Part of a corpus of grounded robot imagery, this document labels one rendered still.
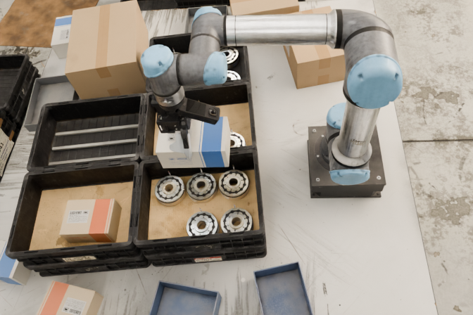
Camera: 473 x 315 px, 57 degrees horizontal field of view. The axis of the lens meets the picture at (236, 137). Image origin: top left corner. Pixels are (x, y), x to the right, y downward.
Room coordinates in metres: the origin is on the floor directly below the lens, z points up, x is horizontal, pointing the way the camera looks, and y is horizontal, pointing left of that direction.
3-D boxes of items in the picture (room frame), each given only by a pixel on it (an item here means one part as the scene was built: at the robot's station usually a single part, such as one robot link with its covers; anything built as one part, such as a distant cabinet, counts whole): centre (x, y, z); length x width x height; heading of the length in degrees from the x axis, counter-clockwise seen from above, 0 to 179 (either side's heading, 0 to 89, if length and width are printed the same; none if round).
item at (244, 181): (0.70, 0.04, 0.86); 0.10 x 0.10 x 0.01
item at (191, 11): (1.63, 0.05, 0.73); 0.27 x 0.20 x 0.05; 170
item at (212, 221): (0.57, 0.16, 0.86); 0.10 x 0.10 x 0.01
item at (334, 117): (0.77, -0.35, 0.97); 0.13 x 0.12 x 0.14; 169
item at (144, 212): (0.65, 0.15, 0.87); 0.40 x 0.30 x 0.11; 84
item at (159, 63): (0.74, 0.14, 1.41); 0.09 x 0.08 x 0.11; 79
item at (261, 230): (0.65, 0.15, 0.92); 0.40 x 0.30 x 0.02; 84
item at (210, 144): (0.74, 0.12, 1.09); 0.20 x 0.12 x 0.09; 79
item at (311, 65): (1.33, -0.40, 0.78); 0.30 x 0.22 x 0.16; 1
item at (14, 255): (0.69, 0.55, 0.92); 0.40 x 0.30 x 0.02; 84
